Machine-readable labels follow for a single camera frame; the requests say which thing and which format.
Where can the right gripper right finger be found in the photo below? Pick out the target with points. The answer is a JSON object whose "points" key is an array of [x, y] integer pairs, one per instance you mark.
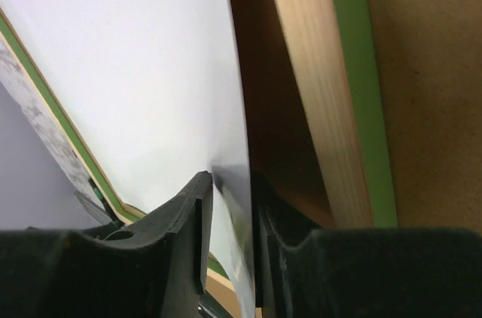
{"points": [[305, 270]]}

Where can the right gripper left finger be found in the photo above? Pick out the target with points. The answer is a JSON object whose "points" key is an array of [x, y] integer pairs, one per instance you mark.
{"points": [[155, 267]]}

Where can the green wooden picture frame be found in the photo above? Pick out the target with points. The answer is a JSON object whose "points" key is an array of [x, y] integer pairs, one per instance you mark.
{"points": [[312, 107]]}

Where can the sunset photo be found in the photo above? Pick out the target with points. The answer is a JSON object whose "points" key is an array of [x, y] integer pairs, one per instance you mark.
{"points": [[154, 89]]}

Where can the brown cardboard backing board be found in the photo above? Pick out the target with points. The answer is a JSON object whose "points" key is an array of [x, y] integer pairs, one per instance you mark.
{"points": [[429, 61]]}

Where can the small green screwdriver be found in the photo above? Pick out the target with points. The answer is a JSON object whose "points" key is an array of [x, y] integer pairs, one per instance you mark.
{"points": [[110, 212]]}

